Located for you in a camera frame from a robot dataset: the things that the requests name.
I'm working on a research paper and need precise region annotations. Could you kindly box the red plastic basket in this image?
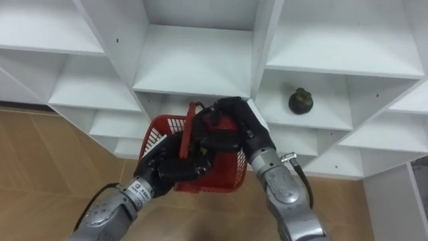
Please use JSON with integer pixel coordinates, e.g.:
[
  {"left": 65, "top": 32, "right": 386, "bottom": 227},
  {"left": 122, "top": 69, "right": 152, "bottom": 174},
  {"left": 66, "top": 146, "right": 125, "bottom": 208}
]
[{"left": 138, "top": 102, "right": 249, "bottom": 194}]

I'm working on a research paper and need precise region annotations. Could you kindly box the white shelf unit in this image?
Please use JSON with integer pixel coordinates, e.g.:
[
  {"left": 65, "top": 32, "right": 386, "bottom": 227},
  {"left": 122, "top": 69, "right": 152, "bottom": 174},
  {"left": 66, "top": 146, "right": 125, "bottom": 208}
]
[{"left": 0, "top": 0, "right": 428, "bottom": 181}]

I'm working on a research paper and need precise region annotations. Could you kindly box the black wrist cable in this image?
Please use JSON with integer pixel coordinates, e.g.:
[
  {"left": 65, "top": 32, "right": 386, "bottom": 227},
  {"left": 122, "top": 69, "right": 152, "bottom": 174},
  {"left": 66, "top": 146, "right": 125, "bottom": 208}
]
[
  {"left": 72, "top": 182, "right": 120, "bottom": 232},
  {"left": 280, "top": 151, "right": 314, "bottom": 210}
]

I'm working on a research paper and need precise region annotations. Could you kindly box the mangosteen soft toy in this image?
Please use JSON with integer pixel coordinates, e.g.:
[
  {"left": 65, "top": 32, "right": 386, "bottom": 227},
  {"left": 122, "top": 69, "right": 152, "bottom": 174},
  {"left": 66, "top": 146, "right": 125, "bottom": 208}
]
[{"left": 288, "top": 87, "right": 314, "bottom": 115}]

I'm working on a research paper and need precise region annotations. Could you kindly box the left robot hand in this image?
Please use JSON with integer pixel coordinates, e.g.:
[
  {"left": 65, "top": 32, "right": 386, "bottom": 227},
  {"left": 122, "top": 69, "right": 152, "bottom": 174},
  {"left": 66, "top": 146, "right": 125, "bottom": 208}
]
[{"left": 133, "top": 133, "right": 213, "bottom": 198}]

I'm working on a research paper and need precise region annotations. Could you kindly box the white cabinet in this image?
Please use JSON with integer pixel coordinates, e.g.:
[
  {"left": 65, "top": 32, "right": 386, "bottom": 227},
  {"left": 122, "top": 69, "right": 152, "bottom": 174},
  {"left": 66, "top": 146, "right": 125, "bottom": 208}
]
[{"left": 362, "top": 156, "right": 428, "bottom": 241}]

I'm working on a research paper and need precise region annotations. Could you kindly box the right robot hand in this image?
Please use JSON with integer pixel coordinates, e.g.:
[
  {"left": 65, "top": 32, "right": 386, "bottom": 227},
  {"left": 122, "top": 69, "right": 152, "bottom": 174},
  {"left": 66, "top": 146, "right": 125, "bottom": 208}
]
[{"left": 191, "top": 96, "right": 277, "bottom": 161}]

